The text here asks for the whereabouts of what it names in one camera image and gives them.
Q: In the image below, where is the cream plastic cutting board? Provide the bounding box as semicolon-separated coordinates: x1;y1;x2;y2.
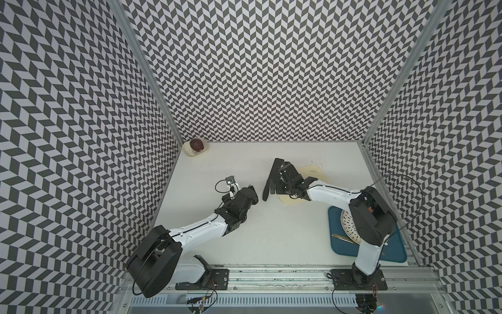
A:
278;164;330;205

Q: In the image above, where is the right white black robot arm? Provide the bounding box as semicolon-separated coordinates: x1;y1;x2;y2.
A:
267;158;397;290

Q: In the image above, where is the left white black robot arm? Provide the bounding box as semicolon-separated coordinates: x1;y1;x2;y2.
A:
125;185;259;298

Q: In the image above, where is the gold cutlery piece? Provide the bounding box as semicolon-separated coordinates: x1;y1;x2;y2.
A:
332;234;359;245

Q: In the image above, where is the patterned round plate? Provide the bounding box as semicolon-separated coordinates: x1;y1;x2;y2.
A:
341;211;361;245

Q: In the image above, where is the dark red round fruit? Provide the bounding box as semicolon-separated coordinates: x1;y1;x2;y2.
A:
189;138;205;154

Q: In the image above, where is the cream small bowl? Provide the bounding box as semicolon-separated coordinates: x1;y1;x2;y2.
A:
182;137;209;157

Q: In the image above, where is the teal placemat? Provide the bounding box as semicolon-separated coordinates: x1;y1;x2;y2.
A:
328;206;407;263

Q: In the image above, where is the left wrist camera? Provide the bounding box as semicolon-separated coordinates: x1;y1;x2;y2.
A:
225;175;239;190

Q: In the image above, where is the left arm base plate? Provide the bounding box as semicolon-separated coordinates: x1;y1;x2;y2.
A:
175;268;230;291

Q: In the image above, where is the aluminium rail frame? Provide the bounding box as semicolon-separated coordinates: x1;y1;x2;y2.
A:
109;266;456;313

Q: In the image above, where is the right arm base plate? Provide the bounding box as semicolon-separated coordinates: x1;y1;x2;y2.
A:
330;269;388;291

